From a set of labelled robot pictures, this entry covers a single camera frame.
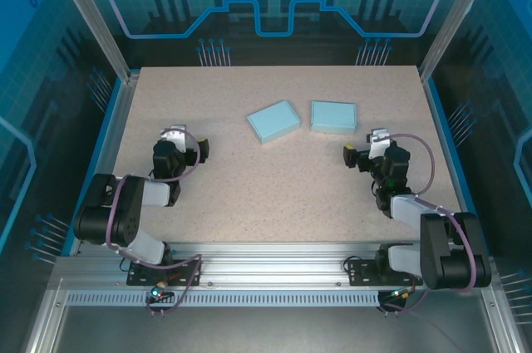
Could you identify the aluminium frame beam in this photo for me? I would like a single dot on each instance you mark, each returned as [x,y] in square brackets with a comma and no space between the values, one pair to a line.
[270,266]

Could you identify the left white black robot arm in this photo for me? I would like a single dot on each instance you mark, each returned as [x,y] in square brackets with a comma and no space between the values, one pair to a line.
[156,194]

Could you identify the light blue paper box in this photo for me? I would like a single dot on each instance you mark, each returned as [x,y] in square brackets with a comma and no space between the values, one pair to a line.
[272,122]
[332,117]

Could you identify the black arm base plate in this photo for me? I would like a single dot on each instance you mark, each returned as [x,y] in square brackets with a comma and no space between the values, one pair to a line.
[137,278]
[357,278]

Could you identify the small connector with green LED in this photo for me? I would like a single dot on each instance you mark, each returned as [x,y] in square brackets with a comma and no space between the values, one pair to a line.
[156,294]
[395,295]

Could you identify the aluminium frame post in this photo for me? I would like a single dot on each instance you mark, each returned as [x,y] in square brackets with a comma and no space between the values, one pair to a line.
[96,16]
[455,16]

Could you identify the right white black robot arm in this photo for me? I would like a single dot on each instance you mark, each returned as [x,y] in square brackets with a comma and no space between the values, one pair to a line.
[407,209]

